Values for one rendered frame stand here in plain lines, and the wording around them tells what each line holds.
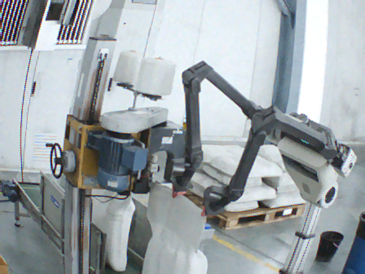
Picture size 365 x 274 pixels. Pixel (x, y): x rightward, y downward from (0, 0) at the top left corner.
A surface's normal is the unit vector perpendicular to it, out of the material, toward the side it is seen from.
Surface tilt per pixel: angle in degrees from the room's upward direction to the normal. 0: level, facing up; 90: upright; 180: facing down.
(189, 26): 90
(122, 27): 90
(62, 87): 90
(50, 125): 90
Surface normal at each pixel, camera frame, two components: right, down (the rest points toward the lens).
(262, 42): 0.54, 0.27
